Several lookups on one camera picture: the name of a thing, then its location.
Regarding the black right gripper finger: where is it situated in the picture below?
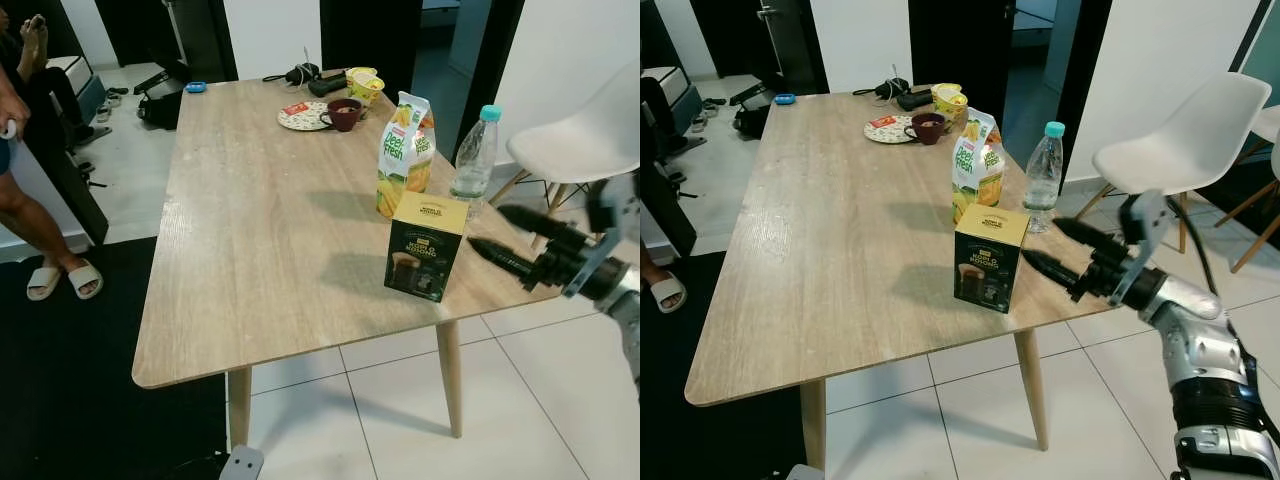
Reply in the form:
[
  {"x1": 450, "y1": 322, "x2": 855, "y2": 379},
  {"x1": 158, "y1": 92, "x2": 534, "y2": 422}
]
[
  {"x1": 1022, "y1": 249, "x2": 1096, "y2": 301},
  {"x1": 497, "y1": 204, "x2": 593, "y2": 251},
  {"x1": 466, "y1": 237, "x2": 546, "y2": 291},
  {"x1": 1052, "y1": 217, "x2": 1131, "y2": 263}
]

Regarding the black yellow coffee box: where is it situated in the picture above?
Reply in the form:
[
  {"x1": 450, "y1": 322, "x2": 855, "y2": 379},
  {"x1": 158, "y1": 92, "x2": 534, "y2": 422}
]
[
  {"x1": 953, "y1": 204, "x2": 1031, "y2": 314},
  {"x1": 384, "y1": 191, "x2": 469, "y2": 303}
]

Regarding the Peel Fresh juice carton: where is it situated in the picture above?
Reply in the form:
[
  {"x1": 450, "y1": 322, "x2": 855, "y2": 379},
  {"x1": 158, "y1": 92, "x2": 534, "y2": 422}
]
[
  {"x1": 376, "y1": 90, "x2": 437, "y2": 219},
  {"x1": 950, "y1": 107, "x2": 1006, "y2": 226}
]

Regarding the clear water bottle teal cap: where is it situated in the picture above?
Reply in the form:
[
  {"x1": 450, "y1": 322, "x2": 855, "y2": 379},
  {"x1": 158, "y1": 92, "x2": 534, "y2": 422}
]
[
  {"x1": 1022, "y1": 121, "x2": 1067, "y2": 235},
  {"x1": 450, "y1": 104, "x2": 502, "y2": 223}
]

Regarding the person in red shirt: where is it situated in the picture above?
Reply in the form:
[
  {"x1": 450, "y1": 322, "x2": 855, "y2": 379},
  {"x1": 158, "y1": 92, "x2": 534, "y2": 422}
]
[
  {"x1": 0, "y1": 60, "x2": 104, "y2": 301},
  {"x1": 640, "y1": 240, "x2": 669, "y2": 291}
]

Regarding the white plastic chair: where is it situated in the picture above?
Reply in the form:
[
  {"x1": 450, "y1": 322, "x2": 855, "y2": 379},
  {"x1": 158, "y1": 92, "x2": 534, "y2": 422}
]
[
  {"x1": 488, "y1": 62, "x2": 641, "y2": 251},
  {"x1": 1090, "y1": 71, "x2": 1280, "y2": 273}
]

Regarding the beige slipper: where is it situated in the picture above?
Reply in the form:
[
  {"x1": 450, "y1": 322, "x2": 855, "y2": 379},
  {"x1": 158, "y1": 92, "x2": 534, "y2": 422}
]
[
  {"x1": 66, "y1": 258, "x2": 104, "y2": 299},
  {"x1": 27, "y1": 262, "x2": 63, "y2": 301},
  {"x1": 650, "y1": 275, "x2": 689, "y2": 314}
]

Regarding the black panel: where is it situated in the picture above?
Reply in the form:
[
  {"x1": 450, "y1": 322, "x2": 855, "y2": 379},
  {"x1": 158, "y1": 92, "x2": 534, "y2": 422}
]
[
  {"x1": 640, "y1": 160, "x2": 698, "y2": 259},
  {"x1": 18, "y1": 95, "x2": 109, "y2": 247}
]

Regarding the seated person in black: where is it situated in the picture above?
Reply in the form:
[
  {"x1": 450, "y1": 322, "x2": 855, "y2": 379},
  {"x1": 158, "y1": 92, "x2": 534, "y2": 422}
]
[
  {"x1": 640, "y1": 75, "x2": 701, "y2": 171},
  {"x1": 0, "y1": 12, "x2": 113, "y2": 151}
]

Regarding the maroon mug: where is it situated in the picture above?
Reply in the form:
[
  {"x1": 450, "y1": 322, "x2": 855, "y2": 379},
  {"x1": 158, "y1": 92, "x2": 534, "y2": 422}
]
[
  {"x1": 319, "y1": 98, "x2": 365, "y2": 133},
  {"x1": 904, "y1": 113, "x2": 947, "y2": 147}
]

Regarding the yellow noodle cup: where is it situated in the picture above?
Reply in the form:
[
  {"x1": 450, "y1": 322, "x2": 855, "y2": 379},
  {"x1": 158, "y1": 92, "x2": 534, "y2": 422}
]
[
  {"x1": 345, "y1": 67, "x2": 386, "y2": 107},
  {"x1": 930, "y1": 83, "x2": 969, "y2": 123}
]

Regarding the light wooden table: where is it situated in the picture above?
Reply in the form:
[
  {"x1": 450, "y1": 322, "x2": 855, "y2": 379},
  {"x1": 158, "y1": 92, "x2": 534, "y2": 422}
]
[
  {"x1": 684, "y1": 85, "x2": 1113, "y2": 471},
  {"x1": 132, "y1": 72, "x2": 563, "y2": 451}
]

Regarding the black floor mat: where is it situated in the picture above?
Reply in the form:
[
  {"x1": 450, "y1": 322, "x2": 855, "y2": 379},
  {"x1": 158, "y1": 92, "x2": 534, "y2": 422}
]
[
  {"x1": 640, "y1": 250, "x2": 806, "y2": 480},
  {"x1": 0, "y1": 235, "x2": 231, "y2": 480}
]

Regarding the patterned round plate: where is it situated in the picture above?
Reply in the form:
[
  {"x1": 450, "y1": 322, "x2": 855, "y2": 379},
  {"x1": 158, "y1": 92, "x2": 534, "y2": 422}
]
[
  {"x1": 277, "y1": 100, "x2": 336, "y2": 132},
  {"x1": 863, "y1": 114, "x2": 919, "y2": 145}
]

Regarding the black bag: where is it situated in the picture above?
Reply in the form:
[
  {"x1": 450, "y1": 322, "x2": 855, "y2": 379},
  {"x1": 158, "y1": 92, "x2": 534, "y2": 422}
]
[
  {"x1": 733, "y1": 100, "x2": 776, "y2": 138},
  {"x1": 136, "y1": 88, "x2": 184, "y2": 130}
]

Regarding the black door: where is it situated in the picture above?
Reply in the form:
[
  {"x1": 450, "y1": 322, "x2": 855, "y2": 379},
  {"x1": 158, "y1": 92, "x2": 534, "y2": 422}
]
[
  {"x1": 320, "y1": 0, "x2": 423, "y2": 101},
  {"x1": 908, "y1": 0, "x2": 1016, "y2": 106}
]

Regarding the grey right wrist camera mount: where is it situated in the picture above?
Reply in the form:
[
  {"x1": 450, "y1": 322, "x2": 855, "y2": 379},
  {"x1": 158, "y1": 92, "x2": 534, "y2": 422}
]
[
  {"x1": 1105, "y1": 188, "x2": 1179, "y2": 307},
  {"x1": 562, "y1": 173, "x2": 641, "y2": 301}
]

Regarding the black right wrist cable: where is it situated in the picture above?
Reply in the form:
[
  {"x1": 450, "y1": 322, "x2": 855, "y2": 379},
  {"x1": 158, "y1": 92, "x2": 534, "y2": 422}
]
[{"x1": 1175, "y1": 193, "x2": 1221, "y2": 296}]

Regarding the black cable bundle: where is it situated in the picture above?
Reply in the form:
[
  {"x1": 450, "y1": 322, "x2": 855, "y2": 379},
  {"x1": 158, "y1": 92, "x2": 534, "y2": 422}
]
[
  {"x1": 262, "y1": 47, "x2": 321, "y2": 86},
  {"x1": 852, "y1": 65, "x2": 911, "y2": 101}
]

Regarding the dark grey door with handle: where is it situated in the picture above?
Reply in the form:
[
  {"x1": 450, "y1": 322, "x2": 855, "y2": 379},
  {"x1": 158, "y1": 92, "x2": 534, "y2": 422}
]
[
  {"x1": 760, "y1": 0, "x2": 829, "y2": 96},
  {"x1": 165, "y1": 0, "x2": 239, "y2": 83}
]

